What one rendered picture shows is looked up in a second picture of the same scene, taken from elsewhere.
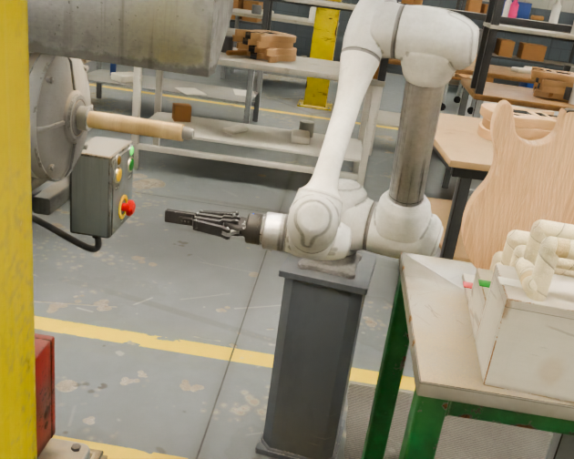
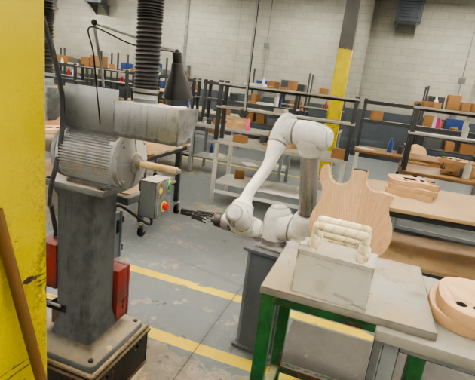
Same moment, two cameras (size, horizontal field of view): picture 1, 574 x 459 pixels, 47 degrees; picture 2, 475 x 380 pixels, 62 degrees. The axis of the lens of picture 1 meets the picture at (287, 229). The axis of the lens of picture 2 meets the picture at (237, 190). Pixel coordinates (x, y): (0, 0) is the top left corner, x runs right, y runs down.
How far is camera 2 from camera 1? 60 cm
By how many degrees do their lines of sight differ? 15
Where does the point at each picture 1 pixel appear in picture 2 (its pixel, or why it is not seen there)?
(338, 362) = not seen: hidden behind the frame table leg
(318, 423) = not seen: hidden behind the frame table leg
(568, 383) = (328, 292)
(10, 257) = (35, 176)
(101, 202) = (151, 202)
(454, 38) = (317, 136)
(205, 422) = (209, 326)
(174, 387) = (199, 308)
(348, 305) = not seen: hidden behind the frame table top
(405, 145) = (301, 186)
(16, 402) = (36, 217)
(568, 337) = (326, 269)
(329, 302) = (268, 265)
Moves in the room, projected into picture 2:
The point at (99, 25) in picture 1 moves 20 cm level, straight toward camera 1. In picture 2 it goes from (139, 126) to (126, 131)
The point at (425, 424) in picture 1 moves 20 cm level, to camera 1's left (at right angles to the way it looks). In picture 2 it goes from (265, 308) to (216, 295)
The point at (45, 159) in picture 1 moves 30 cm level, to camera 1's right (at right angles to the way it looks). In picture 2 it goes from (120, 179) to (182, 191)
